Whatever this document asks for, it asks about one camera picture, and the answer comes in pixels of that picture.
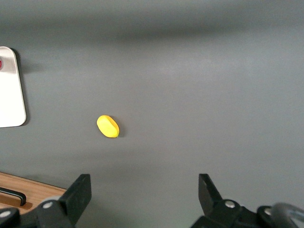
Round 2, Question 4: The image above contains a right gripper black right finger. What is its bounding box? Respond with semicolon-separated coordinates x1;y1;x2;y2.
190;173;262;228

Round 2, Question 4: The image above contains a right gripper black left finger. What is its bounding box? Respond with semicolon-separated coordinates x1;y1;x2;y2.
20;173;92;228

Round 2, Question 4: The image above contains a white rectangular plastic tray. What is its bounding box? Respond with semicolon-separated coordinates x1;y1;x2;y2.
0;46;27;129

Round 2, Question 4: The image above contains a wooden two-drawer cabinet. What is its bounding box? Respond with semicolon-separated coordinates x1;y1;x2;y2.
0;171;67;216

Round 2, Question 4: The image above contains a yellow oval toy fruit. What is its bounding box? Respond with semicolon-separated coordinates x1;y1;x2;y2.
96;114;120;138

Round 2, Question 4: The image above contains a black lower drawer handle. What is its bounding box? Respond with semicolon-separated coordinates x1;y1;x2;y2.
0;187;27;207

